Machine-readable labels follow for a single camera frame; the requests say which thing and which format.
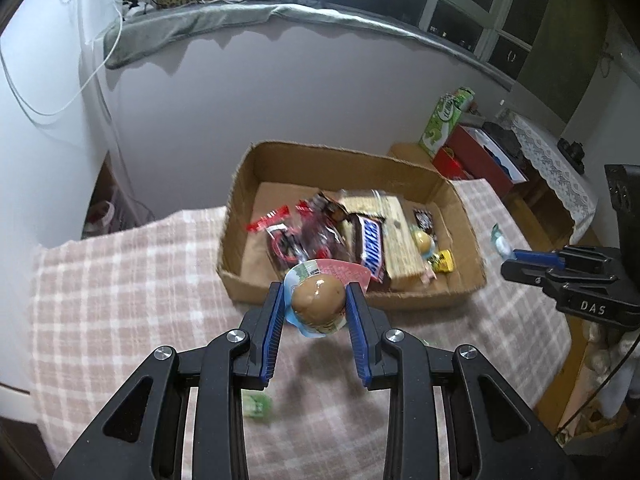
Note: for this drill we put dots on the small dark snack packet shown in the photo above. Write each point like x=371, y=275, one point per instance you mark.
x=424, y=220

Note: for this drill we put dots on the grey sill blanket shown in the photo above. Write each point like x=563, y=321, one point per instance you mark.
x=200, y=20

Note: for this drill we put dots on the white lace cloth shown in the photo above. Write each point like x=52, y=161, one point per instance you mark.
x=550, y=170

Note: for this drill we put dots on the red clear snack packet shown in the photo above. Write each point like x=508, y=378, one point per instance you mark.
x=320, y=232
x=280, y=245

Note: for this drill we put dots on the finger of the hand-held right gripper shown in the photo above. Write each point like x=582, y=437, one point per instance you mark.
x=525, y=272
x=540, y=257

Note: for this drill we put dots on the yellow candy packet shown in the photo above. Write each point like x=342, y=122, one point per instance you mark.
x=442, y=261

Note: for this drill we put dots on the red box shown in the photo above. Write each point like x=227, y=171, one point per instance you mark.
x=465, y=160

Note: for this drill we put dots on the small green white candy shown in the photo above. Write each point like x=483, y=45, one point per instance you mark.
x=499, y=242

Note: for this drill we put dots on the cream egg candy blister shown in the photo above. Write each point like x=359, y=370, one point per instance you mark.
x=422, y=244

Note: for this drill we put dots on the green candy packet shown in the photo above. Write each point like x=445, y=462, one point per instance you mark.
x=256, y=406

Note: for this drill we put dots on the pink plaid blanket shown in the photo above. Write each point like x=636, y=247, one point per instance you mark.
x=125, y=285

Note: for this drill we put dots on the large brown chocolate bar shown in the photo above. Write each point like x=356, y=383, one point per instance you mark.
x=372, y=247

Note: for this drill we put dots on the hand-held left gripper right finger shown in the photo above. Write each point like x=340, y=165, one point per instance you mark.
x=356, y=340

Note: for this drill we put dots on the brown chocolate egg blister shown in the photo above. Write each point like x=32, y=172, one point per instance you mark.
x=317, y=297

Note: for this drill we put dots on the green drink carton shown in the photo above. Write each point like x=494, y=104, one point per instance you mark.
x=442, y=120

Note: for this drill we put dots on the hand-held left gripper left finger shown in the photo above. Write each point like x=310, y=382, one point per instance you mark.
x=272, y=340

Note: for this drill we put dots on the white cloth bundle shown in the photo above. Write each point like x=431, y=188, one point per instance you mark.
x=600, y=360

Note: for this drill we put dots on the cardboard box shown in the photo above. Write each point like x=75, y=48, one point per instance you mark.
x=350, y=165

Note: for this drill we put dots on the clear cracker packet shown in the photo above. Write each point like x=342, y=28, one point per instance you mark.
x=400, y=245

